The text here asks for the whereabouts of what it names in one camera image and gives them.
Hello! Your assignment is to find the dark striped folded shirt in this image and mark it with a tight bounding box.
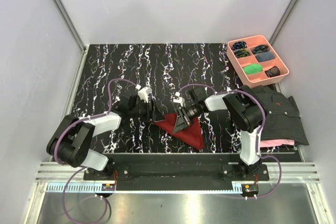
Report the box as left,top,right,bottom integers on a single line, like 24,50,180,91
252,86,309,145

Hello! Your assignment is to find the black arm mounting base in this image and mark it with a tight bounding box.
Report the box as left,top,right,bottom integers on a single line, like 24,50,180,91
83,153,270,182

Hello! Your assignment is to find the pink folded garment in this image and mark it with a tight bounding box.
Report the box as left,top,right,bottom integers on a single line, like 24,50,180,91
260,139,295,148

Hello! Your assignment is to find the dark patterned rolled sock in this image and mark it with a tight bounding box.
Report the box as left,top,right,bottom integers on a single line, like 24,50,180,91
265,66,281,78

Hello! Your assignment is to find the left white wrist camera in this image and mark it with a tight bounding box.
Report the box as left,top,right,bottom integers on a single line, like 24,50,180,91
135,84,152,103

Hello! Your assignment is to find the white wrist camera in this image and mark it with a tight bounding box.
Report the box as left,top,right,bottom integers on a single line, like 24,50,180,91
135,84,152,103
173,92,185,106

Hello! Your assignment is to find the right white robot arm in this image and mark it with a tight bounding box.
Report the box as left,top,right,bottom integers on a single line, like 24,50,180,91
173,84,266,180

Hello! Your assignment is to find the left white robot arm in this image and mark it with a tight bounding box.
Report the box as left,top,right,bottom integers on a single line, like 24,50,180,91
46,95,165,180

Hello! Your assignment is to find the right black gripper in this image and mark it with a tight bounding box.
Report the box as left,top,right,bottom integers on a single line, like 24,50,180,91
174,103,202,134

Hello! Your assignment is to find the black green rolled sock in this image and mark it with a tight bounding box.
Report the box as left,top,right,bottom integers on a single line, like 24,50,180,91
234,49,250,58

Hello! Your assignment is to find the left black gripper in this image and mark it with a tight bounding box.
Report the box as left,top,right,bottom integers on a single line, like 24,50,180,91
129,100,165,123

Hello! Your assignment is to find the red cloth napkin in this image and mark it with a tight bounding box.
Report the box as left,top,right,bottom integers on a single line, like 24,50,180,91
154,113,204,150

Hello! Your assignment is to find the navy patterned rolled sock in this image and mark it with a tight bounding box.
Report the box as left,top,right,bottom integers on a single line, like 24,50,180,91
252,44,270,55

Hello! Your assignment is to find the black blue rolled sock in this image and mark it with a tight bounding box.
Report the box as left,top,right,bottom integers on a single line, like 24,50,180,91
232,41,247,51

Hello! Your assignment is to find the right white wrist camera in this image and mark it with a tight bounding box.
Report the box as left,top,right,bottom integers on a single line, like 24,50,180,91
173,92,185,106

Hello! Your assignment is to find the black marble pattern mat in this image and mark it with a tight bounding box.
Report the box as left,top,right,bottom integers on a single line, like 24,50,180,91
69,43,241,153

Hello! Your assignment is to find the pink divided organizer tray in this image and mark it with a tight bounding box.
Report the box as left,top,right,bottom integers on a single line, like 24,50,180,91
227,35,289,88

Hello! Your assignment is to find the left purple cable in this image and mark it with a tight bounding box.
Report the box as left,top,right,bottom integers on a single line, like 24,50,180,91
52,78,112,223

